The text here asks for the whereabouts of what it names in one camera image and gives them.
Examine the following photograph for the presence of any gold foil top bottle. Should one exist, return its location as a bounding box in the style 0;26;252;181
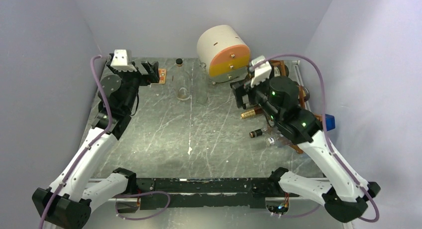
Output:
240;108;263;119

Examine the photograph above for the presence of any orange card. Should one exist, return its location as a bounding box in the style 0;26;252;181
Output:
158;68;167;85

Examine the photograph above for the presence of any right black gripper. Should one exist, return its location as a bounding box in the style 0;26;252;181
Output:
232;73;282;123

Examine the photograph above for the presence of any clear glass bottle black cap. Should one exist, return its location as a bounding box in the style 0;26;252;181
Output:
174;58;191;101

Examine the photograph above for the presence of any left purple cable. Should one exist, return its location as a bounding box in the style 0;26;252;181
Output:
38;54;113;229

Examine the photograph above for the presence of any large clear plastic bottle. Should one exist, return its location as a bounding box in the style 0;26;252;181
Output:
193;62;208;105

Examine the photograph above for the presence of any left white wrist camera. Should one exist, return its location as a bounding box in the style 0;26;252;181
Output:
110;49;136;72

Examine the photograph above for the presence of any blue square glass bottle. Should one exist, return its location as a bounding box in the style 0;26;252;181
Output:
266;114;336;148

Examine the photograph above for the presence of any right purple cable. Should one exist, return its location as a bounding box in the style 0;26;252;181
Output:
250;54;380;224

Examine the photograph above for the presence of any dark bottle white label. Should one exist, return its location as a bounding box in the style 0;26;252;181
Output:
298;86;310;102

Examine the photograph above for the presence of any brown wooden wine rack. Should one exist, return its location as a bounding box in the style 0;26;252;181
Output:
266;66;324;154

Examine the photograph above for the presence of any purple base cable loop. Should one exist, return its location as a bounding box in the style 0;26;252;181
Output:
114;190;172;221

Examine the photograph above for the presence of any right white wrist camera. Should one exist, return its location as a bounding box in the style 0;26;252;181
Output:
249;55;272;88

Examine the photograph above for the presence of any dark bottle copper cap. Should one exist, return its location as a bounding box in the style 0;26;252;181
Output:
249;128;268;138

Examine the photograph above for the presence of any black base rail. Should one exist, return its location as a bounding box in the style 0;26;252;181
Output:
137;178;285;210

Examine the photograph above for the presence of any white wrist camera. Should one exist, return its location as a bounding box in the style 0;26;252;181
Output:
249;55;272;88
110;49;136;72

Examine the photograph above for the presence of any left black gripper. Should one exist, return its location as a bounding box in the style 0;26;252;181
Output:
108;60;159;112

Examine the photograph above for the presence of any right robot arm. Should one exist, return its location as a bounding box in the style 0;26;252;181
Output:
230;76;380;223

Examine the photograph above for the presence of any cream round drawer cabinet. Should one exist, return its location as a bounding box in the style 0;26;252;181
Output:
197;25;251;84

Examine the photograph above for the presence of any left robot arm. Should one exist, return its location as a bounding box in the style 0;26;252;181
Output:
32;61;160;229

